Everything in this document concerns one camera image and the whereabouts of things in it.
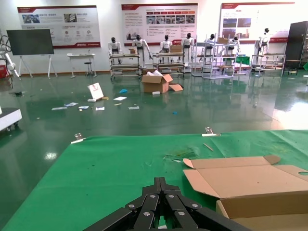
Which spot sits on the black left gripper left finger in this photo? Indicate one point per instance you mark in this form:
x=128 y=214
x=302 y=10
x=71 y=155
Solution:
x=139 y=211

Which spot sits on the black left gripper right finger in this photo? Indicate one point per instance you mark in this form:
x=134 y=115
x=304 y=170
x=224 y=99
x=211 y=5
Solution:
x=185 y=211

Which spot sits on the white industrial robot arm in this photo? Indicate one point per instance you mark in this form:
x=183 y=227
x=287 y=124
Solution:
x=9 y=62

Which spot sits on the open brown cardboard box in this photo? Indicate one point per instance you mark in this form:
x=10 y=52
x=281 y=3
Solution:
x=240 y=178

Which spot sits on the small cardboard box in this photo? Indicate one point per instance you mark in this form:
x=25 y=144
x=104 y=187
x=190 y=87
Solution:
x=176 y=48
x=132 y=50
x=223 y=41

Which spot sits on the clear plastic wrap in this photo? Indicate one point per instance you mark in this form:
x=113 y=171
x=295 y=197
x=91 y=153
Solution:
x=183 y=154

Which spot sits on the small wooden stick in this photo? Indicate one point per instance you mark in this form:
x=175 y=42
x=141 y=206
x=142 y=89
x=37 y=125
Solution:
x=208 y=147

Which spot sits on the metal binder clip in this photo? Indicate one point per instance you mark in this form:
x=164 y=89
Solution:
x=78 y=137
x=209 y=131

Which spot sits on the white paper sheet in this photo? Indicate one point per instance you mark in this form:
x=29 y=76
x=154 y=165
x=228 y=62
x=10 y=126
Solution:
x=133 y=107
x=119 y=98
x=71 y=104
x=83 y=107
x=100 y=108
x=59 y=108

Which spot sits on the white foam block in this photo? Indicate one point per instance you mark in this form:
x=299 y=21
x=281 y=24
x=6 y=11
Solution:
x=156 y=93

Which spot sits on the flat cardboard piece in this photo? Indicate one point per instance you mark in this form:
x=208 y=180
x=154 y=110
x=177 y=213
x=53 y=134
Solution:
x=176 y=87

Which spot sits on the large open cardboard carton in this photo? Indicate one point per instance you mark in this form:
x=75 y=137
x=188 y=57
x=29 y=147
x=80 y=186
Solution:
x=154 y=86

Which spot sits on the white red sign board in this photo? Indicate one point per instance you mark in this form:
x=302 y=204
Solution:
x=95 y=91

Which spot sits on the white shelf rack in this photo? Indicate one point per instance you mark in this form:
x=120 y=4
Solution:
x=217 y=72

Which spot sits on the metal workbench cart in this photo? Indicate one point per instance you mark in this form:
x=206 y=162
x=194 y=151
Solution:
x=168 y=54
x=268 y=55
x=125 y=56

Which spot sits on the black stool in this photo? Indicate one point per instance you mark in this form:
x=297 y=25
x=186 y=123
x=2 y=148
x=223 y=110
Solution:
x=88 y=63

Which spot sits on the white wheeled cart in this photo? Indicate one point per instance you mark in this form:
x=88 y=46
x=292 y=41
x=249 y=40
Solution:
x=9 y=118

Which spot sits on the distant green cloth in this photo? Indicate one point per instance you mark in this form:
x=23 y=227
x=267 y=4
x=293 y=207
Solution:
x=242 y=60

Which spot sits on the white desk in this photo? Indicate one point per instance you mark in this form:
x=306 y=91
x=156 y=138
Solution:
x=80 y=55

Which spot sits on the white black humanoid robot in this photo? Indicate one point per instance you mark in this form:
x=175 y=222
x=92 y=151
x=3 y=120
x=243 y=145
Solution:
x=166 y=44
x=264 y=39
x=235 y=38
x=187 y=42
x=138 y=43
x=115 y=45
x=211 y=37

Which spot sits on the tall black cabinet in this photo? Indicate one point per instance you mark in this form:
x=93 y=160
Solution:
x=296 y=43

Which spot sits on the black monitor on stand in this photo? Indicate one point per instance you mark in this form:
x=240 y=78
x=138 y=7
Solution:
x=30 y=42

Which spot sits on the white red wall poster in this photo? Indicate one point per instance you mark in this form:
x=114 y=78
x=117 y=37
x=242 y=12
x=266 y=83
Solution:
x=255 y=19
x=158 y=24
x=57 y=26

